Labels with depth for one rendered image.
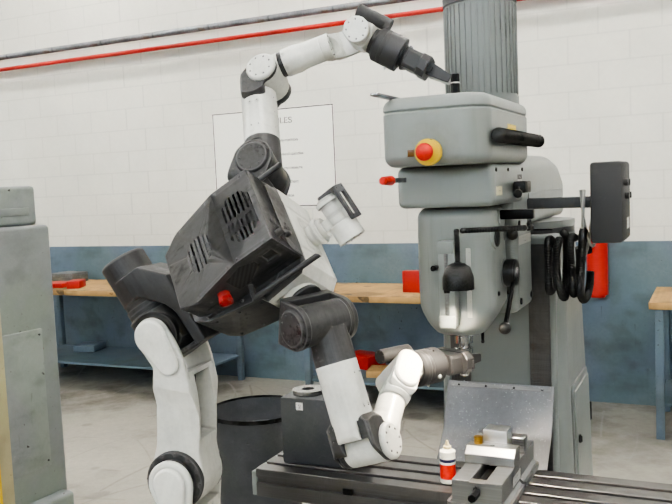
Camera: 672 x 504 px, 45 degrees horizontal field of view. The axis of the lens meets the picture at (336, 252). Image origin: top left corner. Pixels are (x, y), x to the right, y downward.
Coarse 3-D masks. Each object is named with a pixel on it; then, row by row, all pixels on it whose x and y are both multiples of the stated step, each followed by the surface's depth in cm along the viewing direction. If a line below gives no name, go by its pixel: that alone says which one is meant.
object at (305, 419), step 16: (288, 400) 225; (304, 400) 223; (320, 400) 221; (288, 416) 226; (304, 416) 224; (320, 416) 222; (288, 432) 226; (304, 432) 224; (320, 432) 222; (288, 448) 227; (304, 448) 225; (320, 448) 223; (320, 464) 223; (336, 464) 221
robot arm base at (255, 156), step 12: (252, 144) 190; (264, 144) 190; (240, 156) 190; (252, 156) 189; (264, 156) 188; (240, 168) 189; (252, 168) 188; (264, 168) 187; (228, 180) 191; (264, 180) 187; (288, 180) 200
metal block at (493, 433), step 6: (486, 426) 207; (492, 426) 207; (498, 426) 206; (504, 426) 206; (510, 426) 206; (486, 432) 204; (492, 432) 203; (498, 432) 203; (504, 432) 202; (510, 432) 206; (486, 438) 204; (492, 438) 204; (498, 438) 203; (504, 438) 202; (510, 438) 206
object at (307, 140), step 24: (216, 120) 724; (240, 120) 714; (288, 120) 694; (312, 120) 684; (216, 144) 726; (240, 144) 716; (288, 144) 696; (312, 144) 686; (216, 168) 729; (288, 168) 698; (312, 168) 688; (288, 192) 700; (312, 192) 690
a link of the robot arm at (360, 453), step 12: (384, 396) 183; (396, 396) 183; (384, 408) 179; (396, 408) 180; (384, 420) 176; (396, 420) 178; (348, 444) 170; (360, 444) 168; (348, 456) 170; (360, 456) 169; (372, 456) 167; (348, 468) 172
